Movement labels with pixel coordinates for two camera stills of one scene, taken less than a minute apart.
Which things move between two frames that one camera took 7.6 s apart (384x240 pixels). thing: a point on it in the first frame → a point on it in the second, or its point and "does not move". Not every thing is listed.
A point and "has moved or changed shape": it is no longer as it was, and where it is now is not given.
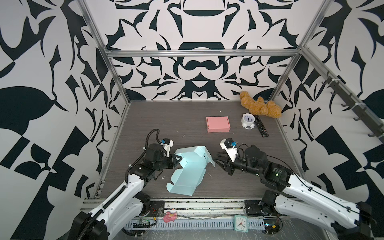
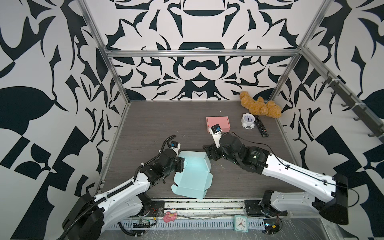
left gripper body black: x=164 y=163 → x=177 y=166
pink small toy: x=169 y=217 does not move
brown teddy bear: x=260 y=106 does not move
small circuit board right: x=271 y=225 does not move
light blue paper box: x=195 y=160 has moved or changed shape
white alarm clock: x=247 y=120 does not move
